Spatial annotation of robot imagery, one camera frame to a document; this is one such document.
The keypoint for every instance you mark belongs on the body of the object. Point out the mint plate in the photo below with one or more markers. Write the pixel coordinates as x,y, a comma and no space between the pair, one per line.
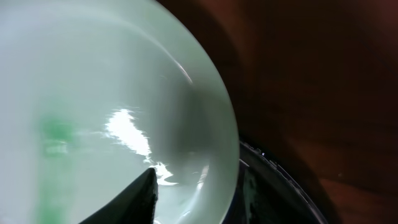
95,92

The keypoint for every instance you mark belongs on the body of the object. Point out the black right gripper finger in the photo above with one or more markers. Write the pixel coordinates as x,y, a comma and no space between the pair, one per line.
134,205

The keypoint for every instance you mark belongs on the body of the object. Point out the black round tray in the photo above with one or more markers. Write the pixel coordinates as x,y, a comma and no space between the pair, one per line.
265,193

